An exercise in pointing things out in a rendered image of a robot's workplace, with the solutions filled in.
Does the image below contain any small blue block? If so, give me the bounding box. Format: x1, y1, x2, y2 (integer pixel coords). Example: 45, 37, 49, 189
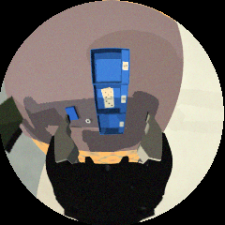
65, 106, 79, 120

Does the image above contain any blue rack of bins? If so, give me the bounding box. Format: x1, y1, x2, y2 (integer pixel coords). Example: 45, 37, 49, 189
90, 48, 130, 135

